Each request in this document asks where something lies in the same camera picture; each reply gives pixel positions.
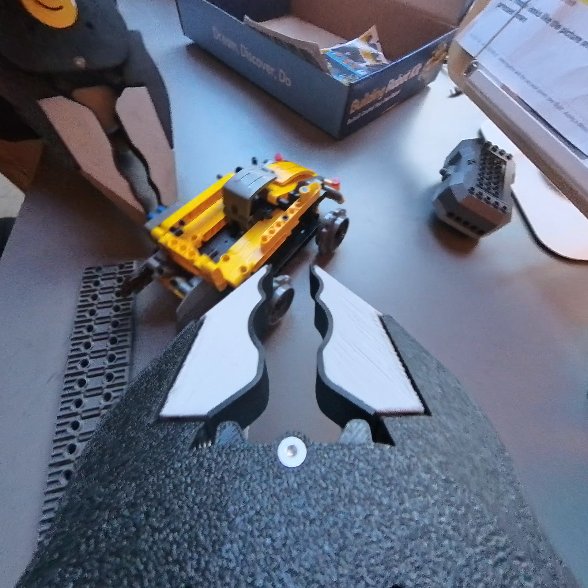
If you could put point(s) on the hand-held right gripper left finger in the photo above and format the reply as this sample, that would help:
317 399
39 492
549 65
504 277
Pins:
216 363

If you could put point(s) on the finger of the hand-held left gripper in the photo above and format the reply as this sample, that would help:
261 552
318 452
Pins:
82 138
147 119

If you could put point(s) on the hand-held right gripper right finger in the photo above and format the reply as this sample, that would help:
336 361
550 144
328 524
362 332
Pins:
367 363

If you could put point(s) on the grey cardboard box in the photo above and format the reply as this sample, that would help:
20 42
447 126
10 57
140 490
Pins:
275 78

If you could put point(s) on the yellow black toy car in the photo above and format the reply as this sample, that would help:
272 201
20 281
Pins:
239 229

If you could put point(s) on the robot kit instruction booklet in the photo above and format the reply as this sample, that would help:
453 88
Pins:
358 59

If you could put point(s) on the wooden partition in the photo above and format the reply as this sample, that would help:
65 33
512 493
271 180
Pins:
18 163

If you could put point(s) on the flat grey track strip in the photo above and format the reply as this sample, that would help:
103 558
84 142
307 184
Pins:
92 367

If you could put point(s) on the grey building block assembly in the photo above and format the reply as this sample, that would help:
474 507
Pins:
477 193

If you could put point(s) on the instruction sheet on stand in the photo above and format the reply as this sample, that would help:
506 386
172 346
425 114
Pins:
505 105

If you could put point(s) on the printed instruction sheet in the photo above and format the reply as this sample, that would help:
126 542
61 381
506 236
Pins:
542 59

